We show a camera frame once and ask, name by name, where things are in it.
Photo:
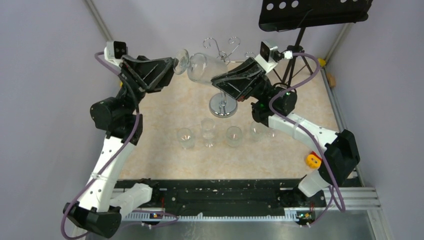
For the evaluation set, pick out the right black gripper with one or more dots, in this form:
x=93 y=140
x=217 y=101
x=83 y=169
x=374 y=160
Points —
x=243 y=81

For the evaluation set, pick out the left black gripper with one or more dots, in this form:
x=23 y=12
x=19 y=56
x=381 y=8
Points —
x=157 y=73

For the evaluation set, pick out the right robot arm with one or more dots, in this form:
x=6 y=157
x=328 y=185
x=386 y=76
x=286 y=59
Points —
x=274 y=109

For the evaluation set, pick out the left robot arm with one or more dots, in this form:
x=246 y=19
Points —
x=95 y=209

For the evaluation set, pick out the chrome wine glass rack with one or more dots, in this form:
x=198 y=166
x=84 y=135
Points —
x=223 y=104

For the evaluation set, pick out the black music stand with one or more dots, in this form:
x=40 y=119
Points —
x=288 y=15

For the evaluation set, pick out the yellow corner clip right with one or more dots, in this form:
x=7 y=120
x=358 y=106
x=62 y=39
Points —
x=322 y=62

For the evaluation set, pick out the yellow and red toy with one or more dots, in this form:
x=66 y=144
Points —
x=313 y=160

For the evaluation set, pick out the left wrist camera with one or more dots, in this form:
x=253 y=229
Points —
x=114 y=51

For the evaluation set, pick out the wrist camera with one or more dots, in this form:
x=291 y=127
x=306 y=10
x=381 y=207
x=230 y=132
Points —
x=269 y=56
x=114 y=51

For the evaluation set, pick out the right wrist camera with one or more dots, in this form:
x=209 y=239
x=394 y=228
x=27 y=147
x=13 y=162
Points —
x=269 y=56

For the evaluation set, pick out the aluminium frame post left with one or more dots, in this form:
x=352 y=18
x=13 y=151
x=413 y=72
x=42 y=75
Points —
x=98 y=20

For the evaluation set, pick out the aluminium frame post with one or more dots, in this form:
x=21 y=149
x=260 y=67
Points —
x=341 y=35
x=98 y=20

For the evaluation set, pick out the brown block on rail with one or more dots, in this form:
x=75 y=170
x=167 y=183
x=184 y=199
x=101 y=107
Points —
x=331 y=80

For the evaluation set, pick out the aluminium frame post right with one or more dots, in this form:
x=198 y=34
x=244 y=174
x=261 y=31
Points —
x=341 y=35

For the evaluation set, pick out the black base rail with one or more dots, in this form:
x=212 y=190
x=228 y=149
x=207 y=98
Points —
x=226 y=197

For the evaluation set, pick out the white cable duct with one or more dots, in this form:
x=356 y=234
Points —
x=289 y=216

